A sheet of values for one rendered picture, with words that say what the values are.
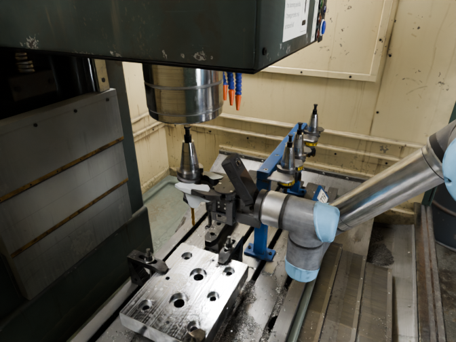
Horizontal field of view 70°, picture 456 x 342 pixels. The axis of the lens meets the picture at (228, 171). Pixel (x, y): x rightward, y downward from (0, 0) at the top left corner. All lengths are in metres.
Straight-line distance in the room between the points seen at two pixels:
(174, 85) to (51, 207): 0.60
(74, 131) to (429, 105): 1.37
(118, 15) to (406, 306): 1.31
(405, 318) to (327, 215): 0.81
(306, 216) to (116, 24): 0.48
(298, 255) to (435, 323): 0.65
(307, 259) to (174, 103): 0.42
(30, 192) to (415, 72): 1.46
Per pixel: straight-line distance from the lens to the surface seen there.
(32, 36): 0.77
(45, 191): 1.06
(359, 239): 1.60
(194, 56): 0.53
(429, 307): 1.31
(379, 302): 1.36
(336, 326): 1.19
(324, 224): 0.67
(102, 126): 1.14
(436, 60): 1.60
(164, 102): 0.64
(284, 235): 1.25
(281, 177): 0.97
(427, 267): 1.45
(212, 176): 0.78
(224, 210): 0.75
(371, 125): 1.67
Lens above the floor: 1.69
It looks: 28 degrees down
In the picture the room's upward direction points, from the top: straight up
